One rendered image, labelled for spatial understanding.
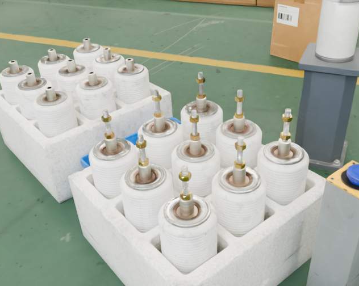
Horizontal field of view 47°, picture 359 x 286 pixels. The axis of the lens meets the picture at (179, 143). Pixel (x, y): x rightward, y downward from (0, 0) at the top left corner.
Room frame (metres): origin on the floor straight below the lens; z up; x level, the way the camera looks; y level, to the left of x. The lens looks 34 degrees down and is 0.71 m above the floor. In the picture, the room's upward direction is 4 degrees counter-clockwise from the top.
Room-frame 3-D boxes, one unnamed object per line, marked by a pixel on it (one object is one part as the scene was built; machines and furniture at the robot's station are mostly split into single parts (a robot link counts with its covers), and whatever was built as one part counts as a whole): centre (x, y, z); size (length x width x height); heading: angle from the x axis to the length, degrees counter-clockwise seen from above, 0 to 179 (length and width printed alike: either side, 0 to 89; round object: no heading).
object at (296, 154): (0.63, -0.20, 0.25); 0.08 x 0.08 x 0.01
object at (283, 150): (0.63, -0.20, 0.26); 0.02 x 0.02 x 0.03
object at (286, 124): (0.63, -0.20, 0.31); 0.01 x 0.01 x 0.08
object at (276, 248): (0.65, -0.03, 0.09); 0.39 x 0.39 x 0.18; 36
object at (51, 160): (1.09, 0.29, 0.09); 0.39 x 0.39 x 0.18; 38
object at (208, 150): (0.65, -0.03, 0.25); 0.08 x 0.08 x 0.01
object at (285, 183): (0.63, -0.20, 0.16); 0.10 x 0.10 x 0.18
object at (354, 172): (0.47, -0.26, 0.32); 0.04 x 0.04 x 0.02
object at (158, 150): (0.75, 0.04, 0.16); 0.10 x 0.10 x 0.18
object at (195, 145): (0.65, -0.03, 0.26); 0.02 x 0.02 x 0.03
